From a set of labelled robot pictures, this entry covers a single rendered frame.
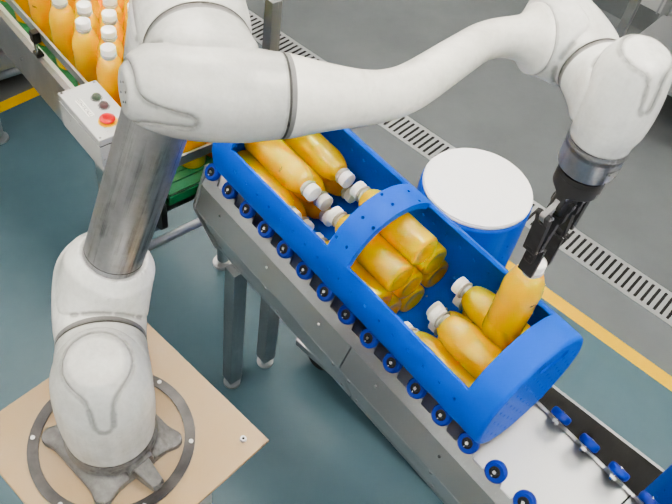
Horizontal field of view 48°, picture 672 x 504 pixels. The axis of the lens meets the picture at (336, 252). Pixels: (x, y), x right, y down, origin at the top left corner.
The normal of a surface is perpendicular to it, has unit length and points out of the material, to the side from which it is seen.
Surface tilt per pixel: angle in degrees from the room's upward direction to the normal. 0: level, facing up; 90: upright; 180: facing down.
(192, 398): 1
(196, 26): 8
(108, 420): 75
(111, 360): 6
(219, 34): 11
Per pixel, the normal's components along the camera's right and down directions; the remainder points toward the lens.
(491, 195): 0.12, -0.64
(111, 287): 0.36, 0.14
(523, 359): -0.18, -0.43
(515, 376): -0.34, -0.27
